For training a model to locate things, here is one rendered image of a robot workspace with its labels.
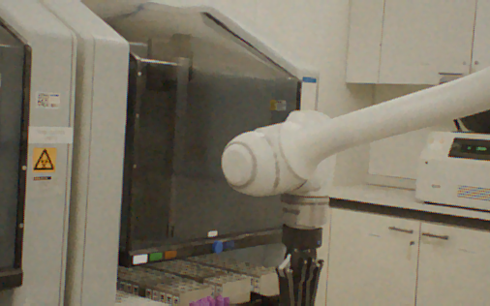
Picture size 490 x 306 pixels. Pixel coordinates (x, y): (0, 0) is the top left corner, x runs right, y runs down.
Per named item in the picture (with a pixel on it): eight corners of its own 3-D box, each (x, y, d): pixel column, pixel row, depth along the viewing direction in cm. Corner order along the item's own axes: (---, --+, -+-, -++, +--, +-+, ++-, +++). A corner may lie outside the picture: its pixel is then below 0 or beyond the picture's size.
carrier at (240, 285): (244, 299, 196) (245, 276, 195) (250, 301, 194) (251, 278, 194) (214, 307, 187) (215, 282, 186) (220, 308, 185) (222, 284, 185)
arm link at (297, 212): (270, 193, 139) (268, 225, 139) (311, 198, 133) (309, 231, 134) (298, 190, 146) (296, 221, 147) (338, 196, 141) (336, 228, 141)
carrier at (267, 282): (279, 290, 208) (280, 268, 207) (285, 291, 206) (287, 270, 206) (252, 296, 199) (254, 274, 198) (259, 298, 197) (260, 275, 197)
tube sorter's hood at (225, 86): (-14, 233, 191) (-3, -24, 188) (162, 215, 238) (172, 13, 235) (129, 268, 159) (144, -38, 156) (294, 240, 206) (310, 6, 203)
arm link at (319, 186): (292, 189, 147) (258, 193, 136) (298, 109, 146) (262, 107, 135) (343, 196, 141) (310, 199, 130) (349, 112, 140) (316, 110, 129)
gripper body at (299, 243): (299, 220, 146) (295, 267, 146) (272, 224, 139) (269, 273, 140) (332, 226, 141) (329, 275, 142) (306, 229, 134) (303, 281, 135)
